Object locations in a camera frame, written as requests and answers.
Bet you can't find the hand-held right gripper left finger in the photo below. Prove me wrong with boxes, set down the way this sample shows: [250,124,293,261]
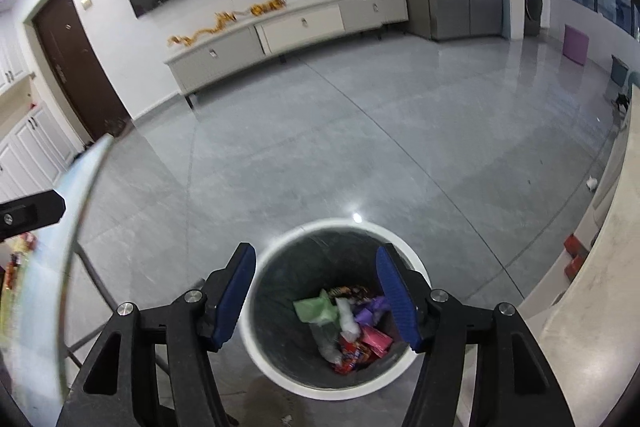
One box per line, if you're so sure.
[56,242,257,427]

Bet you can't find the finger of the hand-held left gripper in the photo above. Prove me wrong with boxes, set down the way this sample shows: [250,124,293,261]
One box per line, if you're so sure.
[0,189,67,240]

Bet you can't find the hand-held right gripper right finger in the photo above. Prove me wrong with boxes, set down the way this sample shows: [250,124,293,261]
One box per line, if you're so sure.
[375,243,576,427]

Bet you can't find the purple wrapper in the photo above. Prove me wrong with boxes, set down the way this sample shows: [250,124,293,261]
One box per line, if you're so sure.
[354,297,392,326]

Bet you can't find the pink wrapper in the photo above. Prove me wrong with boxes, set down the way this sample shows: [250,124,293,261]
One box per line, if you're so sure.
[360,326,395,356]

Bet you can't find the clear plastic bag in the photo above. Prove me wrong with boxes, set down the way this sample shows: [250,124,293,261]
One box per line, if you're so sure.
[334,298,362,344]

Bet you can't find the snack bag with white label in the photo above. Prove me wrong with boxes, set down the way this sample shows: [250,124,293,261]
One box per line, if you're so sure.
[327,285,372,304]

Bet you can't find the red blue snack bag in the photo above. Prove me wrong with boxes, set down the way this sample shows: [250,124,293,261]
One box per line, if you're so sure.
[331,339,382,376]

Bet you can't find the white round trash bin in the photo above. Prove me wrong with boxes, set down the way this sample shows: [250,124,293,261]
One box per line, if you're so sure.
[237,217,433,400]

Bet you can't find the green plastic bag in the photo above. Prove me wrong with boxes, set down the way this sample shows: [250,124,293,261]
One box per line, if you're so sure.
[293,289,341,326]

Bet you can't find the grey translucent plastic bag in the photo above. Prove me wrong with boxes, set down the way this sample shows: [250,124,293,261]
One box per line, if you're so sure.
[309,322,347,364]

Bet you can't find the table with meadow print top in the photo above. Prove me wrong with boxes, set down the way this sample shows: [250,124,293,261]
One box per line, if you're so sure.
[0,134,115,400]

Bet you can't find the dark brown door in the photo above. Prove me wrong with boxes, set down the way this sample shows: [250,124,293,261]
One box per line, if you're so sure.
[31,0,134,144]

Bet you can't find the golden dragon ornament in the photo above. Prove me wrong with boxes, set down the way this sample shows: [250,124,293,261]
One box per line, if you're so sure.
[167,27,211,48]
[210,10,251,34]

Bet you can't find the white television cabinet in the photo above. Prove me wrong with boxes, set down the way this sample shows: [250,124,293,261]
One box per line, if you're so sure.
[164,0,408,108]

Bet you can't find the orange gold ornament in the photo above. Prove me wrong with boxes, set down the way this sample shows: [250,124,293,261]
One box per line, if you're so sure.
[250,0,287,17]

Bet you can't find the teal plastic bin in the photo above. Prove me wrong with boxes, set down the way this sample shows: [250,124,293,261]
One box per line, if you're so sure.
[609,55,630,87]

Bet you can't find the grey washing machine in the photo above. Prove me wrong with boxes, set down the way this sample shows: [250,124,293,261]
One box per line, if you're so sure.
[522,0,551,38]

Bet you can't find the white wall cabinets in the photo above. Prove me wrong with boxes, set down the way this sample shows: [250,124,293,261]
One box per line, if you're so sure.
[0,22,82,204]

